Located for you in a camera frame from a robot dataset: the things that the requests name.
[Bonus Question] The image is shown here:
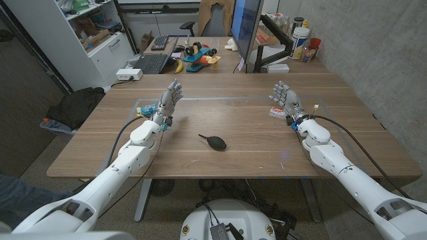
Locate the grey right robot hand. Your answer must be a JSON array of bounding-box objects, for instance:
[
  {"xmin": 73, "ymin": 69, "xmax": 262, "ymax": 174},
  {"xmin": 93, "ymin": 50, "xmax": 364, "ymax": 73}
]
[{"xmin": 268, "ymin": 81, "xmax": 310, "ymax": 125}]

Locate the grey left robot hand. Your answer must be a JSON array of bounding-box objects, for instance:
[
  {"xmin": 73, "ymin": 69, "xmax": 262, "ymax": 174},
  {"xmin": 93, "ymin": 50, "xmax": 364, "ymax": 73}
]
[{"xmin": 151, "ymin": 79, "xmax": 184, "ymax": 127}]

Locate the teal toy phone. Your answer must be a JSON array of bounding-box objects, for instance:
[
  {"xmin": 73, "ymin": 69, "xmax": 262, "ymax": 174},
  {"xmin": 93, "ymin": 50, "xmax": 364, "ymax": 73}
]
[{"xmin": 139, "ymin": 103, "xmax": 157, "ymax": 116}]

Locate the colourful toy airplane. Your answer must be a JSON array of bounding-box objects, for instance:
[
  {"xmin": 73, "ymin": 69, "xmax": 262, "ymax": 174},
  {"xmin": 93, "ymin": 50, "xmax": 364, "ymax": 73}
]
[{"xmin": 182, "ymin": 41, "xmax": 222, "ymax": 73}]

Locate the black rubber air blower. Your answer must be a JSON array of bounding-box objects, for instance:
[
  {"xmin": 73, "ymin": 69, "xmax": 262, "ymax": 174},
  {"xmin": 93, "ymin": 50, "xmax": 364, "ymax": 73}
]
[{"xmin": 198, "ymin": 133, "xmax": 228, "ymax": 152}]

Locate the Colgate toothpaste box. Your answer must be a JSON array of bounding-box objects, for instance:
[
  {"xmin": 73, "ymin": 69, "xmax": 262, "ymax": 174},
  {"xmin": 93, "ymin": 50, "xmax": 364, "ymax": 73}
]
[{"xmin": 269, "ymin": 107, "xmax": 288, "ymax": 120}]

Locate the white flat box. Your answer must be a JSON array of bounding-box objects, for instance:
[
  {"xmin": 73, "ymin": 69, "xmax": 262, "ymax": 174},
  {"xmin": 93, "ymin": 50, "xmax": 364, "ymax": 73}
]
[{"xmin": 266, "ymin": 63, "xmax": 291, "ymax": 74}]

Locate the black laptop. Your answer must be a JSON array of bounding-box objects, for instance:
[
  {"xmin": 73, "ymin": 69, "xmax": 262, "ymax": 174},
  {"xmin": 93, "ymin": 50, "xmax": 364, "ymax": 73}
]
[{"xmin": 133, "ymin": 35, "xmax": 180, "ymax": 75}]

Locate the white power strip box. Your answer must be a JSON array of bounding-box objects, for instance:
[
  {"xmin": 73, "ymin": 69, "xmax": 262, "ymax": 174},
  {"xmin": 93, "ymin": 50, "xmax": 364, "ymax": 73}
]
[{"xmin": 115, "ymin": 68, "xmax": 144, "ymax": 81}]

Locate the clear glass jar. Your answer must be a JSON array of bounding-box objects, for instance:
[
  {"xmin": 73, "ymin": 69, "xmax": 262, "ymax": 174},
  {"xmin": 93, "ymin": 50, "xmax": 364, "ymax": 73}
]
[{"xmin": 301, "ymin": 46, "xmax": 316, "ymax": 63}]

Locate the white plastic canister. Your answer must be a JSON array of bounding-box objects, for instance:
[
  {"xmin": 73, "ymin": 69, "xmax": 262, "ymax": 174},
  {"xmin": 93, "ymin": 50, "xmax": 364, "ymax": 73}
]
[{"xmin": 288, "ymin": 27, "xmax": 311, "ymax": 61}]

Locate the black keyboard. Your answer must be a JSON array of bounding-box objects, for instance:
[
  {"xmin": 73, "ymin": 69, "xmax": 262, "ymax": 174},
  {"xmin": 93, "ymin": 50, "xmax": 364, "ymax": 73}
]
[{"xmin": 150, "ymin": 35, "xmax": 170, "ymax": 51}]

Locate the small cardboard box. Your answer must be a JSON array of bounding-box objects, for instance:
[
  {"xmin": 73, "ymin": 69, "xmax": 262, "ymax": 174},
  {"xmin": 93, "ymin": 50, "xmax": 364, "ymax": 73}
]
[{"xmin": 139, "ymin": 31, "xmax": 155, "ymax": 53}]

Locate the white shelf cabinet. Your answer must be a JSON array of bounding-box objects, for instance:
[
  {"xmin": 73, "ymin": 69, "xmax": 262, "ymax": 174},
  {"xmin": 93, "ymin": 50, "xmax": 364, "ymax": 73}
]
[{"xmin": 3, "ymin": 0, "xmax": 135, "ymax": 92}]

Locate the dark lidded bottle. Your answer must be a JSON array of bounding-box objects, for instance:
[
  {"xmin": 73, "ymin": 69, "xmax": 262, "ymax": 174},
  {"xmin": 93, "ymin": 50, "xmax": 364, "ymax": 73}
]
[{"xmin": 292, "ymin": 17, "xmax": 305, "ymax": 34}]

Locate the white crumpled tissue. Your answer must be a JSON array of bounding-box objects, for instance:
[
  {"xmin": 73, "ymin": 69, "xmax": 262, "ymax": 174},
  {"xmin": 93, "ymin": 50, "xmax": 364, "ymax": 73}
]
[{"xmin": 224, "ymin": 38, "xmax": 239, "ymax": 52}]

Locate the black computer monitor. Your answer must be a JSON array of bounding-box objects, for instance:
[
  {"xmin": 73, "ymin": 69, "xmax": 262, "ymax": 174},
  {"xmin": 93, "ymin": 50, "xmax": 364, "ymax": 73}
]
[{"xmin": 231, "ymin": 0, "xmax": 265, "ymax": 65}]

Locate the black bag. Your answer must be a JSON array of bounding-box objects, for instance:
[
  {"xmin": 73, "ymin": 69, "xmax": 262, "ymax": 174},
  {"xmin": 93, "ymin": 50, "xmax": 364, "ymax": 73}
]
[{"xmin": 45, "ymin": 87, "xmax": 106, "ymax": 131}]

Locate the grey office chair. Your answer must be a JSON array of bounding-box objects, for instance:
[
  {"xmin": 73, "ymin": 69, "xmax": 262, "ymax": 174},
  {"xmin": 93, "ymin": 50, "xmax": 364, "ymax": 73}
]
[{"xmin": 179, "ymin": 3, "xmax": 232, "ymax": 37}]

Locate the cardboard box with label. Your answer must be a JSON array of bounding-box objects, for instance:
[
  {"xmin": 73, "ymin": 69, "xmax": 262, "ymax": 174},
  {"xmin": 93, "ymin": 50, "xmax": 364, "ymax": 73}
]
[{"xmin": 81, "ymin": 29, "xmax": 112, "ymax": 51}]

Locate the grey table leg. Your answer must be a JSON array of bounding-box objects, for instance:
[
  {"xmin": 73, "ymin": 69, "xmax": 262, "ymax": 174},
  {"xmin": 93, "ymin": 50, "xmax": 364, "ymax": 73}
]
[
  {"xmin": 133, "ymin": 179, "xmax": 153, "ymax": 223},
  {"xmin": 299, "ymin": 178, "xmax": 323, "ymax": 223}
]

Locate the brown jacket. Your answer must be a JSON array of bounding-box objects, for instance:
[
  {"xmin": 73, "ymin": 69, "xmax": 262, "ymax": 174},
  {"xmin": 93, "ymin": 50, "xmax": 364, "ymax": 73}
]
[{"xmin": 197, "ymin": 0, "xmax": 236, "ymax": 37}]

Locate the grey blue cloth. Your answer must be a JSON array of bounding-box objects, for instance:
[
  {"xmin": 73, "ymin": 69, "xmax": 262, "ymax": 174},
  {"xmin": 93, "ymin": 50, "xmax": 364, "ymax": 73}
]
[{"xmin": 39, "ymin": 117, "xmax": 78, "ymax": 136}]

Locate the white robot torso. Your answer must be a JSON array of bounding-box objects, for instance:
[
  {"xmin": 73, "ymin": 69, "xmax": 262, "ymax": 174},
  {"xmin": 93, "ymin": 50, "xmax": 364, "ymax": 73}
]
[{"xmin": 179, "ymin": 199, "xmax": 277, "ymax": 240}]

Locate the blue denim fabric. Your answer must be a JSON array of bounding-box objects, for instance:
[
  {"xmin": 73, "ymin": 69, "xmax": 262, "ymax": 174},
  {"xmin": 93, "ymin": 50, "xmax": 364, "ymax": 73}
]
[{"xmin": 0, "ymin": 173, "xmax": 75, "ymax": 228}]

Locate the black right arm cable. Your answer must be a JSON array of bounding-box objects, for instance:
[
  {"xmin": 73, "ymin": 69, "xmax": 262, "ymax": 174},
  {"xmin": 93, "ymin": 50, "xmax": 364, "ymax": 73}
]
[{"xmin": 312, "ymin": 115, "xmax": 412, "ymax": 200}]

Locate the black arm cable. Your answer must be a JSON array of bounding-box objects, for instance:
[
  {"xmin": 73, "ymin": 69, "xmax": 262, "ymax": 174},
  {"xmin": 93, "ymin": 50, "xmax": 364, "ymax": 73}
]
[
  {"xmin": 312, "ymin": 115, "xmax": 412, "ymax": 200},
  {"xmin": 105, "ymin": 115, "xmax": 145, "ymax": 168}
]

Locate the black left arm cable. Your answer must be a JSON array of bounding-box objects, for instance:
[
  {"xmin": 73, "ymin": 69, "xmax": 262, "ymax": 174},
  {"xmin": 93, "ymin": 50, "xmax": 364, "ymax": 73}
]
[{"xmin": 105, "ymin": 115, "xmax": 145, "ymax": 168}]

